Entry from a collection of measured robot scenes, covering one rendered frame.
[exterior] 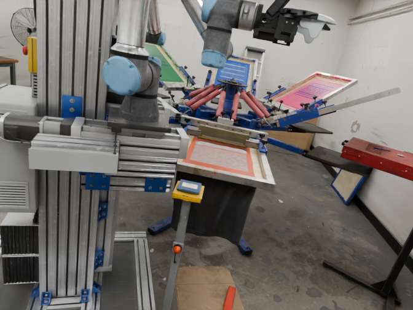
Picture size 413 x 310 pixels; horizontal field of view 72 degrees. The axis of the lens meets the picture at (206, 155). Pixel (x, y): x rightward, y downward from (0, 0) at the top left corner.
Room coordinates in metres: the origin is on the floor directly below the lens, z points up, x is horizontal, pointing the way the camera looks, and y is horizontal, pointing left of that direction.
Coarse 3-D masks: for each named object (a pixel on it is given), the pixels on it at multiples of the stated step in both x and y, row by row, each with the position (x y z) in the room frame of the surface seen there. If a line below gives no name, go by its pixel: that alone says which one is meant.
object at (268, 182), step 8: (264, 160) 1.67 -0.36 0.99; (176, 168) 1.33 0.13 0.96; (184, 168) 1.33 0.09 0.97; (192, 168) 1.33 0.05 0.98; (200, 168) 1.34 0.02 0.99; (208, 168) 1.36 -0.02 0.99; (264, 168) 1.53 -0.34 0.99; (208, 176) 1.33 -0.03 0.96; (216, 176) 1.33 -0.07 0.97; (224, 176) 1.33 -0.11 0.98; (232, 176) 1.33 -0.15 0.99; (240, 176) 1.34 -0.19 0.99; (248, 176) 1.36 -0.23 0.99; (264, 176) 1.45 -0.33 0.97; (272, 176) 1.43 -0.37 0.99; (248, 184) 1.33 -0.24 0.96; (256, 184) 1.33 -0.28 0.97; (264, 184) 1.33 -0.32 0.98; (272, 184) 1.33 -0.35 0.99
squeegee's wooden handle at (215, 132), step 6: (204, 126) 1.93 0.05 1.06; (204, 132) 1.93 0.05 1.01; (210, 132) 1.92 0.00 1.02; (216, 132) 1.92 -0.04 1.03; (222, 132) 1.92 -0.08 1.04; (228, 132) 1.92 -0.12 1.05; (234, 132) 1.92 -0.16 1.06; (222, 138) 1.92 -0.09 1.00; (228, 138) 1.92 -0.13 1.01; (234, 138) 1.92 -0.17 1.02; (240, 138) 1.92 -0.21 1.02; (246, 138) 1.92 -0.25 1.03
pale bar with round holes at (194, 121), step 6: (192, 120) 2.15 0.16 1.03; (198, 120) 2.15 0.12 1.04; (204, 120) 2.18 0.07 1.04; (210, 126) 2.15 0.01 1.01; (216, 126) 2.19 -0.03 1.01; (222, 126) 2.15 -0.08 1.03; (228, 126) 2.15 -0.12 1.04; (234, 126) 2.18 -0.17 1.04; (240, 132) 2.17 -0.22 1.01; (246, 132) 2.15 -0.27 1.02; (252, 132) 2.15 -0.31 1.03; (258, 132) 2.14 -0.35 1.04; (264, 132) 2.18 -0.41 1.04; (264, 138) 2.14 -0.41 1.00
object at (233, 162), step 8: (224, 144) 1.94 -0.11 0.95; (224, 152) 1.77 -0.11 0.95; (232, 152) 1.80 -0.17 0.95; (248, 152) 1.87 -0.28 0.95; (224, 160) 1.62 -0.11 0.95; (232, 160) 1.65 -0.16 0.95; (240, 160) 1.68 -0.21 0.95; (248, 160) 1.71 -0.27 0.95; (224, 168) 1.49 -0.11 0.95; (232, 168) 1.52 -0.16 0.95; (240, 168) 1.54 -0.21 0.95; (248, 168) 1.57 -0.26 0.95
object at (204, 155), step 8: (192, 144) 1.80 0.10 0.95; (216, 144) 1.91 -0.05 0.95; (192, 152) 1.65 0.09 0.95; (200, 152) 1.67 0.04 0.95; (208, 152) 1.71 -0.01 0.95; (216, 152) 1.74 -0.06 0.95; (184, 160) 1.49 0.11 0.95; (192, 160) 1.51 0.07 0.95; (200, 160) 1.54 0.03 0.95; (208, 160) 1.57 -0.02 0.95; (216, 160) 1.59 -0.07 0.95; (216, 168) 1.47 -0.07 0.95
